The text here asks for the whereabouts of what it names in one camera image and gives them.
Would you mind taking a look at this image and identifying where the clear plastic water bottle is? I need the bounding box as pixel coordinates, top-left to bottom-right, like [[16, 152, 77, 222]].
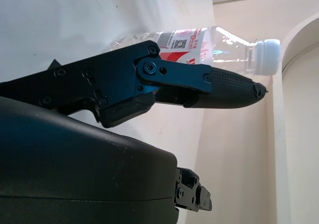
[[106, 26, 281, 76]]

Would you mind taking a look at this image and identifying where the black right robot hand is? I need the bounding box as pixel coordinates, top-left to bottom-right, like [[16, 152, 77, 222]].
[[0, 40, 269, 224]]

